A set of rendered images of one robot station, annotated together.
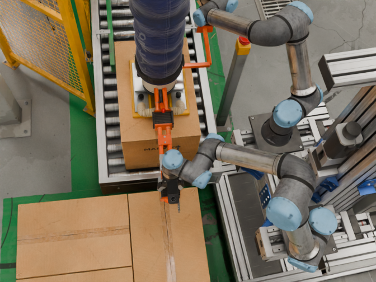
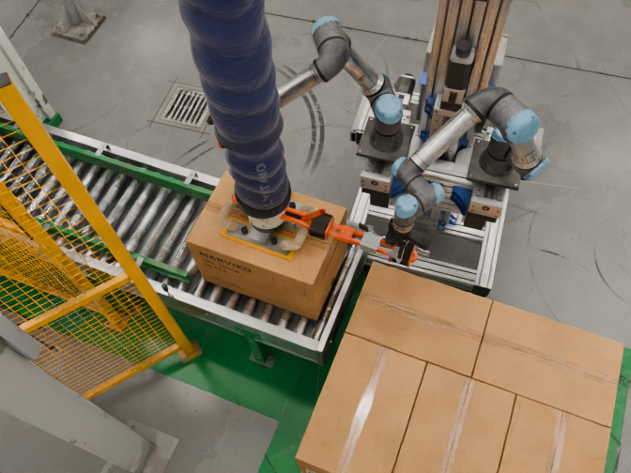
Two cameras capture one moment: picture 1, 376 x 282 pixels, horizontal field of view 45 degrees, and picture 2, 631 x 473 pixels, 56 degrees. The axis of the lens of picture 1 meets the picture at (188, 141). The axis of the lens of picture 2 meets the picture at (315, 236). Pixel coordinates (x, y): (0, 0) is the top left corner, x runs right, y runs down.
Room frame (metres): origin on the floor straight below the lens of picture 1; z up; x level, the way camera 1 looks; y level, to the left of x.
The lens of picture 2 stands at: (0.13, 1.08, 3.18)
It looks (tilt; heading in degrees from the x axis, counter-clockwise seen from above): 60 degrees down; 312
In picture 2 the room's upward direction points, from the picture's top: 5 degrees counter-clockwise
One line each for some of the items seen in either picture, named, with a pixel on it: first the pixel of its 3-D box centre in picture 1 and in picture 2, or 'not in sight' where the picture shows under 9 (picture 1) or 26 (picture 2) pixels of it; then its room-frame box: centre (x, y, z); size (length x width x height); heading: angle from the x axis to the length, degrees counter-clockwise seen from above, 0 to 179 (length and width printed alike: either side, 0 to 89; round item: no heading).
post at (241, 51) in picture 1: (230, 89); not in sight; (1.52, -0.22, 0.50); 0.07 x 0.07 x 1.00; 15
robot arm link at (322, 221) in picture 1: (318, 224); (506, 139); (0.52, -0.58, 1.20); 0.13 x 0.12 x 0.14; 160
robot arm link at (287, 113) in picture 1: (286, 116); (388, 113); (0.99, -0.42, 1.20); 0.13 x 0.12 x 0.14; 141
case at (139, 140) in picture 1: (155, 104); (271, 246); (1.19, 0.21, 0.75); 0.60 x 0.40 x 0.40; 15
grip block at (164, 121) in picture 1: (163, 119); (321, 225); (0.94, 0.13, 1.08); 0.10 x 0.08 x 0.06; 104
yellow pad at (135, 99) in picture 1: (140, 86); (259, 236); (1.16, 0.29, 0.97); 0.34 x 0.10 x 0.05; 14
